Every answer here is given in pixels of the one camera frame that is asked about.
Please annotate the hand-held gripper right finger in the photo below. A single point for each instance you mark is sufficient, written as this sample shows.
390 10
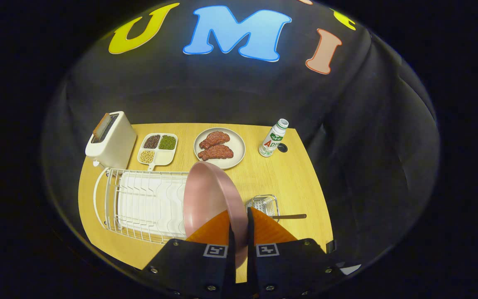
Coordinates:
250 257

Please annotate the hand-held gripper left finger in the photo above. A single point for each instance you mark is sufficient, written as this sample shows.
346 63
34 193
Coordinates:
230 265

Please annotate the pink plate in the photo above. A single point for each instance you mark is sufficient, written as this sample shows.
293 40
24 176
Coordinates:
210 199

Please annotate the beige plate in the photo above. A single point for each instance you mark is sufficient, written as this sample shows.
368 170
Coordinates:
239 145

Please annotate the white divided dish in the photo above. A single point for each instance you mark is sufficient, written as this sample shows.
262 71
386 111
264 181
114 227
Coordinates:
164 157

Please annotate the white drip tray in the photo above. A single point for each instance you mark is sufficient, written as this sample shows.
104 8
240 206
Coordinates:
147 203

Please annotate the red meat slice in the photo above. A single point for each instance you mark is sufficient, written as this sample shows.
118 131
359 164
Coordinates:
215 139
216 153

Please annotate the white green drink bottle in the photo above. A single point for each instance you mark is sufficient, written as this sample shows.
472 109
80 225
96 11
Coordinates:
272 141

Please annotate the pile of yellow beans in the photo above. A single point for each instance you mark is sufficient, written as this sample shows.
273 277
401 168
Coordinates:
147 156

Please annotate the pile of green beans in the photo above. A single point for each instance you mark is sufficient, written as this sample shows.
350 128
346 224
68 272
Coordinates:
167 142

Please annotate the pile of dark red beans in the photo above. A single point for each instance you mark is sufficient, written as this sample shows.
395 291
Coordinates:
151 141

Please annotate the white toaster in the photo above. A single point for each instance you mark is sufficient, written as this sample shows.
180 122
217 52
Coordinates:
116 145

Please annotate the black backdrop cloth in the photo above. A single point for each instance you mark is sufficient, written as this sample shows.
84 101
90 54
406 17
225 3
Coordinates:
222 91

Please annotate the brown toast slice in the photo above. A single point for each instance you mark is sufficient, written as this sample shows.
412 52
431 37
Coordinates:
100 126

